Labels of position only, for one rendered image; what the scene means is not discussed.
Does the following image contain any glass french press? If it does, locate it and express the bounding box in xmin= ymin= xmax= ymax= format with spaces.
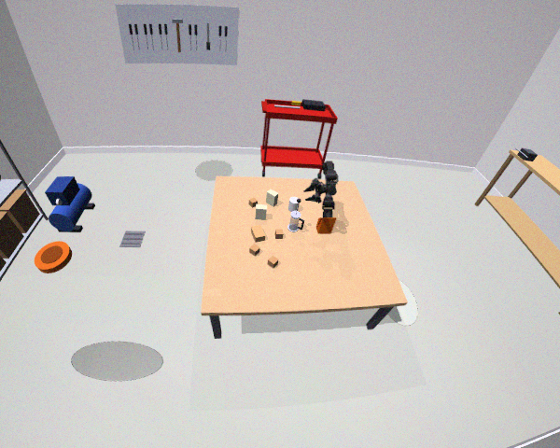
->
xmin=287 ymin=198 xmax=304 ymax=232

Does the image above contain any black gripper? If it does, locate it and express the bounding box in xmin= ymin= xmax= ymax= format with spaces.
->
xmin=304 ymin=180 xmax=327 ymax=203

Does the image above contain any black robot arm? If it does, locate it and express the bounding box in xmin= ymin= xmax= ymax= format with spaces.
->
xmin=313 ymin=161 xmax=339 ymax=217

